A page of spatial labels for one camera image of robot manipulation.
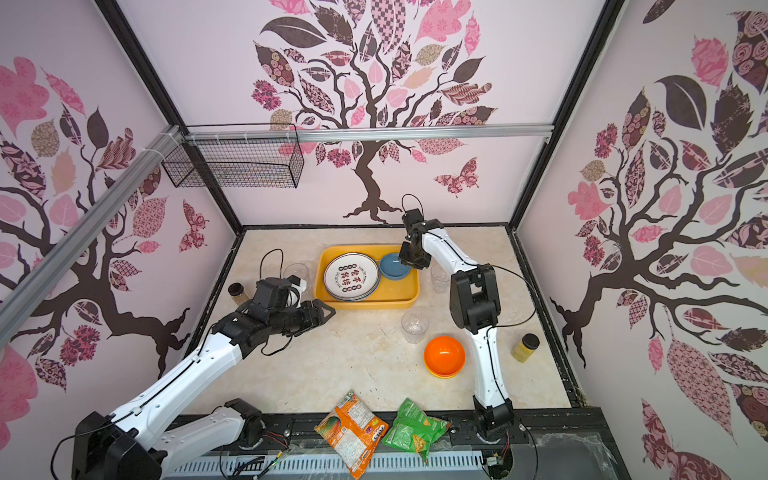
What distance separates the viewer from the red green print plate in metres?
0.99

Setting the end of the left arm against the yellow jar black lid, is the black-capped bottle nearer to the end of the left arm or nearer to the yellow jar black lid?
the end of the left arm

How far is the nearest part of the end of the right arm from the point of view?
2.49 feet

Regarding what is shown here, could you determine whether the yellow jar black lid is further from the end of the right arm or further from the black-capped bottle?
the black-capped bottle
